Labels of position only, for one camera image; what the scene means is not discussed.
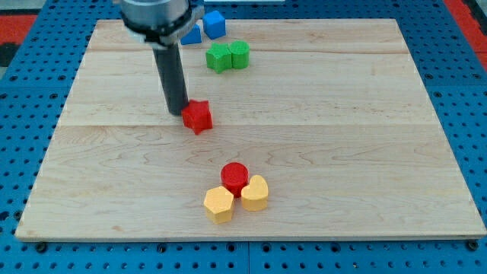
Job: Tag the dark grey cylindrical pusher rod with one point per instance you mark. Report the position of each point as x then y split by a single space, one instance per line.
170 72

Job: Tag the green star block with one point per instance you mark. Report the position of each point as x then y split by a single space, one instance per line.
218 57

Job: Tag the blue cube block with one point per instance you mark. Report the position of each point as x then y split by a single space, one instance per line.
214 25

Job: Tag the red star block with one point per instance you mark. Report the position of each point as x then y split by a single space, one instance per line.
197 116

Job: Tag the blue wedge block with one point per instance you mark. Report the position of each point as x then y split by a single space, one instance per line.
193 37

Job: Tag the green cylinder block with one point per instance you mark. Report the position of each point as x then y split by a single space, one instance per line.
240 54

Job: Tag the red cylinder block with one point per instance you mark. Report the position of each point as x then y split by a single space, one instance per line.
234 177

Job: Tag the yellow hexagon block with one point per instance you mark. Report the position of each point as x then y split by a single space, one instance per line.
219 205

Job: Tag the yellow heart block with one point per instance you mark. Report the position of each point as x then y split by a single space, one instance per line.
254 196

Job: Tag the light wooden board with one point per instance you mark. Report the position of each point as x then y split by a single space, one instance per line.
332 113

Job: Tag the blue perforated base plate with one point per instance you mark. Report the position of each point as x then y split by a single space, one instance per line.
38 79

